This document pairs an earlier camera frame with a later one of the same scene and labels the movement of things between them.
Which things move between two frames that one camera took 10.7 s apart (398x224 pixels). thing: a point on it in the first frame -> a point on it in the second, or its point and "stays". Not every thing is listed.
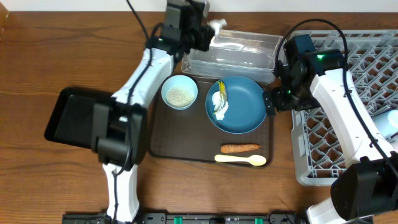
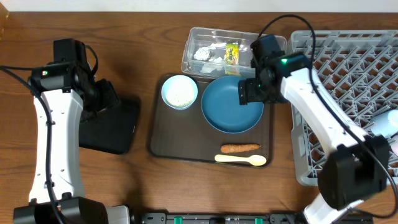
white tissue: [220, 106] -> [209, 68]
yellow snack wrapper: [223, 95] -> [231, 58]
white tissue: [217, 24] -> [202, 53]
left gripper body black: [190, 42] -> [106, 96]
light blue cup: [387, 122] stays
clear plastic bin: [237, 54] stays
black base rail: [196, 218] stays
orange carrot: [227, 149] stays
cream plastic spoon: [256, 160] stays
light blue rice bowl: [179, 92] stays
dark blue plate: [247, 108] stays
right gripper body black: [296, 96] -> [260, 91]
